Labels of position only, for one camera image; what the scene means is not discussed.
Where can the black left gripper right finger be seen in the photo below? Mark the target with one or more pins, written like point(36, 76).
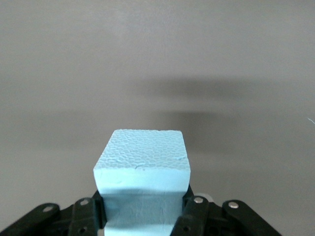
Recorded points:
point(204, 216)

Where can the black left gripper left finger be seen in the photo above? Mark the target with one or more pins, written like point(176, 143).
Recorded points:
point(81, 216)

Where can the light blue foam block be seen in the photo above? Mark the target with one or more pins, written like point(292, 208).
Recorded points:
point(142, 177)

